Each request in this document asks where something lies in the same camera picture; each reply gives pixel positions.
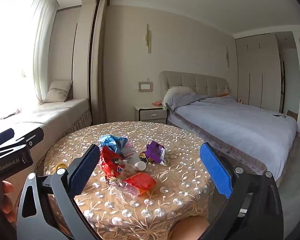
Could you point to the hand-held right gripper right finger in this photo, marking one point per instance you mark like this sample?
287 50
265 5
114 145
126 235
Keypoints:
216 170

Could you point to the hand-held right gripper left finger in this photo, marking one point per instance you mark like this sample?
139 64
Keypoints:
85 170

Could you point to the yellow tape roll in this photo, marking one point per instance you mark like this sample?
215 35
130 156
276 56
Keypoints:
61 165

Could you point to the red snack packet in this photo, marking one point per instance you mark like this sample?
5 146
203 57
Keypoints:
108 161

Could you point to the blue snack packet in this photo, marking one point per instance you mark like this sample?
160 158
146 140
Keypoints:
110 140

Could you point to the clear plastic wrap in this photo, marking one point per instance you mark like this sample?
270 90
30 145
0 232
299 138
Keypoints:
126 189

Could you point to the white and pink packet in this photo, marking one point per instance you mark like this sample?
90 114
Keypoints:
128 152

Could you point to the small white bottle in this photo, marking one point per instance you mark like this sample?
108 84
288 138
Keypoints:
140 165

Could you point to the orange-red snack packet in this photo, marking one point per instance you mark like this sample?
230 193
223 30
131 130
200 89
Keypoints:
142 181

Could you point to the small dark candy wrapper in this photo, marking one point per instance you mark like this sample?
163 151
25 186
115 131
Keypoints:
143 157

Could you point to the purple snack packet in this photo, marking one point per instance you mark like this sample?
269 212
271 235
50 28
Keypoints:
155 151

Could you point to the person's left hand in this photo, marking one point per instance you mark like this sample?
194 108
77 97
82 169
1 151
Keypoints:
8 187

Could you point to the bed with frilled skirt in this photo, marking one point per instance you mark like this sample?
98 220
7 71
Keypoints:
240 155

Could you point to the pale bed duvet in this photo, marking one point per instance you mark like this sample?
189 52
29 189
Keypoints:
227 120

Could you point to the window seat cushion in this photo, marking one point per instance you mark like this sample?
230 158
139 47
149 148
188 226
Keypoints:
52 112

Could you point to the person's leg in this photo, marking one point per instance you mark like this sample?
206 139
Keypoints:
187 230

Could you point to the round table with lace tablecloth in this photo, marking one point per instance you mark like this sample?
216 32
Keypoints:
140 217

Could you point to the small dark phone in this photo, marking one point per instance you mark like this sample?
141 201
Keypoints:
278 115

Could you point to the beige throw pillow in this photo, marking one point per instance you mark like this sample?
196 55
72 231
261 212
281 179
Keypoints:
58 91

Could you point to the beige nightstand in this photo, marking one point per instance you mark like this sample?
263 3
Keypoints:
151 115

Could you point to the pale bed pillow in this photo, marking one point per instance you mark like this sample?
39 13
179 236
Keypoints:
176 93

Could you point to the beige padded headboard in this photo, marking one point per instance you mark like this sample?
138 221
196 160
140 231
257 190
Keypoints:
195 83

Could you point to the red item on nightstand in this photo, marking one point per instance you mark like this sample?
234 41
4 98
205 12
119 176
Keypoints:
157 103

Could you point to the beige wardrobe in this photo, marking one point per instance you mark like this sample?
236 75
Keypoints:
260 75

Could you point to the white sheer curtain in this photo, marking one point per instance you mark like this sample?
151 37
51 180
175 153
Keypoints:
45 42

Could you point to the framed wall switch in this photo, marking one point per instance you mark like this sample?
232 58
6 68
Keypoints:
145 87

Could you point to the gold wall lamp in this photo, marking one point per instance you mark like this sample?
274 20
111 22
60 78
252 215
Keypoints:
148 38
227 56

